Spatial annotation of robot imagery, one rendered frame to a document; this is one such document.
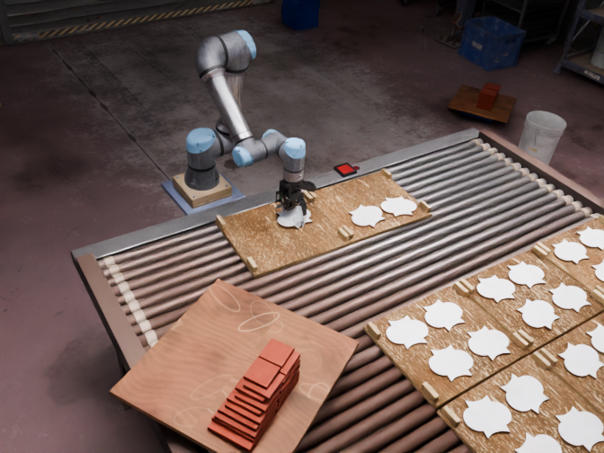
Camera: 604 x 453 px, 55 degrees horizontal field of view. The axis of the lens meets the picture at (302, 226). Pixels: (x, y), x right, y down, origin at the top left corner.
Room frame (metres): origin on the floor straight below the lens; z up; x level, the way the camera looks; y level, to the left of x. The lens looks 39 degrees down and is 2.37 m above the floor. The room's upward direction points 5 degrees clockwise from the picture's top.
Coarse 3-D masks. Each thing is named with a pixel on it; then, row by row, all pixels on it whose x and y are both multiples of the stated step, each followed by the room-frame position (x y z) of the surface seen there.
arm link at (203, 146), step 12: (192, 132) 2.06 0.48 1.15; (204, 132) 2.07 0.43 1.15; (216, 132) 2.09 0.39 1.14; (192, 144) 2.00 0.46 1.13; (204, 144) 2.00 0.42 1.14; (216, 144) 2.04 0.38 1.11; (192, 156) 2.00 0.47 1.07; (204, 156) 2.00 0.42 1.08; (216, 156) 2.04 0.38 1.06; (204, 168) 2.00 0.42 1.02
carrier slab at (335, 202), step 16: (368, 176) 2.17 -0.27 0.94; (384, 176) 2.19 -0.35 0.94; (320, 192) 2.02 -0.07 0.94; (336, 192) 2.03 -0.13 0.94; (352, 192) 2.04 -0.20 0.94; (368, 192) 2.05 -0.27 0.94; (384, 192) 2.06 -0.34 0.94; (400, 192) 2.07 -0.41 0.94; (320, 208) 1.91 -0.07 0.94; (336, 208) 1.92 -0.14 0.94; (352, 208) 1.93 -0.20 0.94; (416, 208) 1.97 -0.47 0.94; (336, 224) 1.81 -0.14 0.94; (352, 224) 1.82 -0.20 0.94; (384, 224) 1.84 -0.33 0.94; (400, 224) 1.85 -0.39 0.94; (352, 240) 1.72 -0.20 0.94
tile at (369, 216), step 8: (360, 208) 1.92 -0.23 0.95; (368, 208) 1.92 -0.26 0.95; (376, 208) 1.93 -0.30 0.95; (352, 216) 1.86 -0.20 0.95; (360, 216) 1.87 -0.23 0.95; (368, 216) 1.87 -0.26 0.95; (376, 216) 1.87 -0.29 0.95; (360, 224) 1.81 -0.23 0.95; (368, 224) 1.82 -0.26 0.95; (376, 224) 1.83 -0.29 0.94
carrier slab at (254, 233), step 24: (240, 216) 1.81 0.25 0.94; (264, 216) 1.83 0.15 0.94; (312, 216) 1.85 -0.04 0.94; (240, 240) 1.66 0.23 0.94; (264, 240) 1.68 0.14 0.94; (288, 240) 1.69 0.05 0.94; (312, 240) 1.70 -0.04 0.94; (336, 240) 1.71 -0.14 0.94; (264, 264) 1.54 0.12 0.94; (288, 264) 1.56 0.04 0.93
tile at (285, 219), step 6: (294, 210) 1.86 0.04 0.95; (306, 210) 1.87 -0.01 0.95; (282, 216) 1.82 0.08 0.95; (288, 216) 1.82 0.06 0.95; (306, 216) 1.83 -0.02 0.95; (282, 222) 1.78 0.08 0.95; (288, 222) 1.78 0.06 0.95; (294, 222) 1.78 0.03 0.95; (300, 222) 1.79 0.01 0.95; (306, 222) 1.80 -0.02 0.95; (312, 222) 1.80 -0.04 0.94
